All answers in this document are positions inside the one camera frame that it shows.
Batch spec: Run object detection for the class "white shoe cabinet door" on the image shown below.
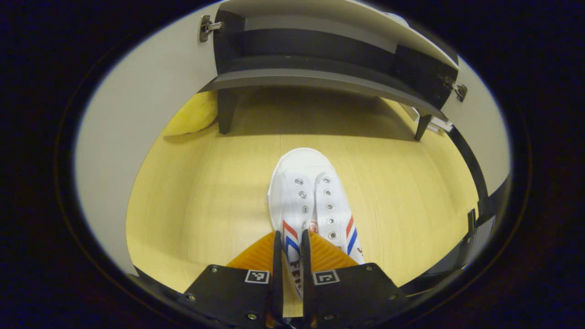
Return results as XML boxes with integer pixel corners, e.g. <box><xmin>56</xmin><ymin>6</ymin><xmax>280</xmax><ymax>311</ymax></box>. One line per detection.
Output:
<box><xmin>441</xmin><ymin>57</ymin><xmax>511</xmax><ymax>197</ymax></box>
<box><xmin>75</xmin><ymin>5</ymin><xmax>224</xmax><ymax>275</ymax></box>

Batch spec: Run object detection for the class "white grey shoe cabinet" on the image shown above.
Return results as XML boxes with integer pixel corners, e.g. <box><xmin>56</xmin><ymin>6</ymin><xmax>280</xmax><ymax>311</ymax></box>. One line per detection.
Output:
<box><xmin>201</xmin><ymin>0</ymin><xmax>460</xmax><ymax>141</ymax></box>

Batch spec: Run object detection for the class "yellow plush toy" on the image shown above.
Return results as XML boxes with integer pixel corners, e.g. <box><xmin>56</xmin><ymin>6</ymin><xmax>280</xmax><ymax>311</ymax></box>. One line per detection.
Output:
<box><xmin>162</xmin><ymin>90</ymin><xmax>219</xmax><ymax>137</ymax></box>

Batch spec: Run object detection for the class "white canvas shoe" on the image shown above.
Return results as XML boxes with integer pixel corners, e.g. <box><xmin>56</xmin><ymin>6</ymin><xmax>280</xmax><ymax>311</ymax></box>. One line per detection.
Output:
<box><xmin>267</xmin><ymin>148</ymin><xmax>366</xmax><ymax>300</ymax></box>

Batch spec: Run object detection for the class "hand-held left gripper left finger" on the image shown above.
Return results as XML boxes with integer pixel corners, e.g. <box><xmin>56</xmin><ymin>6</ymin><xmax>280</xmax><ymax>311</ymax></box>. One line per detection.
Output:
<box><xmin>178</xmin><ymin>231</ymin><xmax>284</xmax><ymax>329</ymax></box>

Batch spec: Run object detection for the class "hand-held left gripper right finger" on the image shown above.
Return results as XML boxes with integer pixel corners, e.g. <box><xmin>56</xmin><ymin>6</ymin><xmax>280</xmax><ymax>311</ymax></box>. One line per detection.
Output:
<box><xmin>301</xmin><ymin>229</ymin><xmax>408</xmax><ymax>329</ymax></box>

